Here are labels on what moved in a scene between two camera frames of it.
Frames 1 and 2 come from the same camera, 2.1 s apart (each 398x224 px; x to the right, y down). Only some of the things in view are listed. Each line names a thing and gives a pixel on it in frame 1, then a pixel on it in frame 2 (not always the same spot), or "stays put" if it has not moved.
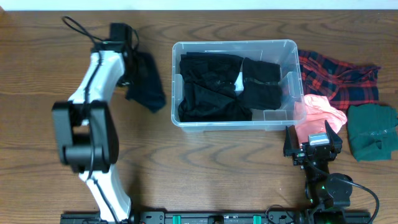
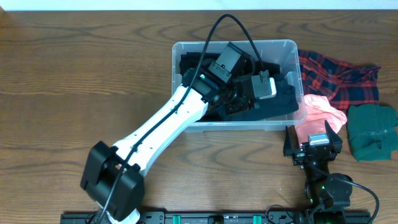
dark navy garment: (147, 88) to (285, 100)
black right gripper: (300, 155) stays put
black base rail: (222, 217) stays put
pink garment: (311, 114) stays put
